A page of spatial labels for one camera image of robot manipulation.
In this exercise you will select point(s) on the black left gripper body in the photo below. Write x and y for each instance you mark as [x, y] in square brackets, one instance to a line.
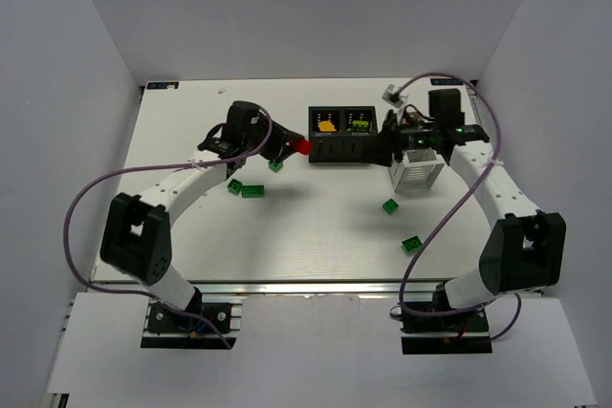
[279, 141]

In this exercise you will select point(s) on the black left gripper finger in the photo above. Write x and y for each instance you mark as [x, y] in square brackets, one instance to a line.
[281, 134]
[284, 153]

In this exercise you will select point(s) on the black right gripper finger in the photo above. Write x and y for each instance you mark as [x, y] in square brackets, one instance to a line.
[380, 150]
[389, 124]

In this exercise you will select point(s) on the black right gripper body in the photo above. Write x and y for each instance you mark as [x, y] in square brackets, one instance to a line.
[394, 139]

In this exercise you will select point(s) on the red rounded lego brick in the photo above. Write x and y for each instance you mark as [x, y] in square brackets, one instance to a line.
[302, 146]

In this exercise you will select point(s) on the lime long lego brick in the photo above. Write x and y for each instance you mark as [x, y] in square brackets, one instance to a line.
[360, 126]

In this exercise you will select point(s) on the orange rounded lego brick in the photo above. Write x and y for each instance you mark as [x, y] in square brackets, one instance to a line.
[326, 127]

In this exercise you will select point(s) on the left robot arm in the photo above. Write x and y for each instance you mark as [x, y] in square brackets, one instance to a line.
[137, 235]

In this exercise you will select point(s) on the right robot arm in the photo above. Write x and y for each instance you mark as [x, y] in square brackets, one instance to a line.
[525, 248]

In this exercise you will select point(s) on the dark green small square lego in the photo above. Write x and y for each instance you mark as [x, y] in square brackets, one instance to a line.
[275, 166]

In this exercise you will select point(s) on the white two-slot container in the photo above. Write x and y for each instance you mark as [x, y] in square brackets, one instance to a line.
[417, 169]

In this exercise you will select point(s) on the black two-slot container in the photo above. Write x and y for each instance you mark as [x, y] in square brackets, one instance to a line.
[342, 146]

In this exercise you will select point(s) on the dark green lego near red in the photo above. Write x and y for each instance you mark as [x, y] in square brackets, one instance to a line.
[390, 206]

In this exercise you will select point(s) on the dark green long lego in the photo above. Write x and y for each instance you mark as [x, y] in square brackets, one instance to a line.
[253, 191]

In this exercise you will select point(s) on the blue table label right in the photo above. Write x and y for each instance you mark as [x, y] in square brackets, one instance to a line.
[445, 81]

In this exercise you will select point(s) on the blue table label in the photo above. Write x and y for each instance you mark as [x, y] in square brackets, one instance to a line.
[445, 81]
[161, 85]

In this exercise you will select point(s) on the dark green hollow square lego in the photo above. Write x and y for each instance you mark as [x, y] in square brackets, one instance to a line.
[234, 186]

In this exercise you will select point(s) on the dark green lego front right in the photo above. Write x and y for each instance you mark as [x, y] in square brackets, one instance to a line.
[411, 244]

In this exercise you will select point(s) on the blue table label left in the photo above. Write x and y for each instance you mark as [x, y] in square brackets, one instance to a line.
[161, 85]

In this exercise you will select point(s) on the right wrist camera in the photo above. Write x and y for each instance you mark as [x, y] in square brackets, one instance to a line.
[393, 96]

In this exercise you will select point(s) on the aluminium table front rail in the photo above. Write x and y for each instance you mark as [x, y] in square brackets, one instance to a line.
[297, 287]

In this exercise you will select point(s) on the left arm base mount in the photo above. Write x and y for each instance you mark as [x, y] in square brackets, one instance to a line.
[166, 330]

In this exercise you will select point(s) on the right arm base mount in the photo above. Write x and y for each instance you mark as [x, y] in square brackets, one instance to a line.
[465, 333]

